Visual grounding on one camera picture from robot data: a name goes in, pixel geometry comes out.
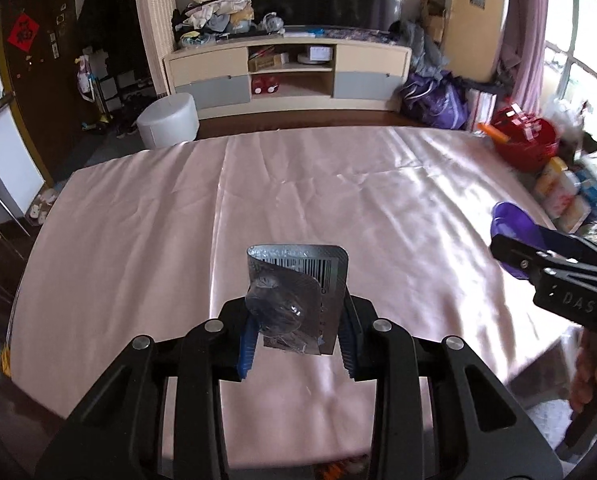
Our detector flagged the purple bag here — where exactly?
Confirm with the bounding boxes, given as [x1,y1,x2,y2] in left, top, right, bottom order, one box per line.
[401,71,471,131]

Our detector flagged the red door decoration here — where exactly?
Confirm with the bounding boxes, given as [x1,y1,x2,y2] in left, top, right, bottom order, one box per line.
[7,15,40,54]

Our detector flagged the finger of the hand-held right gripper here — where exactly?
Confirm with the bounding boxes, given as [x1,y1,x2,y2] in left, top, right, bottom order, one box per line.
[531,226,597,262]
[489,233,597,283]

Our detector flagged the red plastic basket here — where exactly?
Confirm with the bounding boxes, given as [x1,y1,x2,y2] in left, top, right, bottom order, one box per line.
[492,105,560,174]

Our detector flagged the white slippers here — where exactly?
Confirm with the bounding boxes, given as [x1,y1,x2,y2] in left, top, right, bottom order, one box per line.
[27,189,58,225]

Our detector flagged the window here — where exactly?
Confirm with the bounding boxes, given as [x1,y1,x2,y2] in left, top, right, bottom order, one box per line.
[543,0,597,126]

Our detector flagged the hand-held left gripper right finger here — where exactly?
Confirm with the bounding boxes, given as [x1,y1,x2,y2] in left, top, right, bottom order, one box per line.
[338,294,564,480]

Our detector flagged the purple plastic lid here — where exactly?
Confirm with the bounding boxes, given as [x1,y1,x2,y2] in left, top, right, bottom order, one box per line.
[490,201,551,281]

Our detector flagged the grey round stool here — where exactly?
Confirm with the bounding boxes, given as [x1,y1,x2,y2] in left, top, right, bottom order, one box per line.
[136,94,200,150]

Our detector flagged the pile of clothes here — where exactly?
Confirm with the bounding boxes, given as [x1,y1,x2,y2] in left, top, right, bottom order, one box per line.
[171,0,257,51]

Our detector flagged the grey blister pack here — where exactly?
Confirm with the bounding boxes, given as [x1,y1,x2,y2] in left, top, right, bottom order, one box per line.
[245,244,350,357]

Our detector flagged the tall cardboard box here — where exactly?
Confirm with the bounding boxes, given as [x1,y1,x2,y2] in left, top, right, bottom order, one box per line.
[443,0,510,85]

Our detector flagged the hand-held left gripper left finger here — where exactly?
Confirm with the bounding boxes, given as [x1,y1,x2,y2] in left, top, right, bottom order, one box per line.
[34,296,253,480]

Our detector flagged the pink curtain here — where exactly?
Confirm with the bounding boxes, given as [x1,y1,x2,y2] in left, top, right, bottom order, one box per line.
[498,0,553,116]

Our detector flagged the dark wooden door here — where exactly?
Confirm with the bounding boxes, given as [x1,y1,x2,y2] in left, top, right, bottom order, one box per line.
[0,0,89,183]

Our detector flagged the beige grey TV stand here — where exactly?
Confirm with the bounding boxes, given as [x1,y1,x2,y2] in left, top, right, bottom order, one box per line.
[163,40,413,119]

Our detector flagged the white label canister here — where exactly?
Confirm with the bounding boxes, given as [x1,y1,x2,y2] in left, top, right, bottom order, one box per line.
[548,175,580,222]
[562,194,593,234]
[533,157,565,202]

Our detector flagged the person's right hand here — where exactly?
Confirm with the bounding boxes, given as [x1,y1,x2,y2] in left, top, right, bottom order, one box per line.
[568,329,597,417]

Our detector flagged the orange toy stick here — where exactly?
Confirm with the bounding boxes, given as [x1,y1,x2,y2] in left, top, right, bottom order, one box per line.
[475,122,512,142]

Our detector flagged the black shoe rack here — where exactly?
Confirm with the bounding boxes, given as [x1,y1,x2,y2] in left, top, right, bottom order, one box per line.
[76,42,155,137]

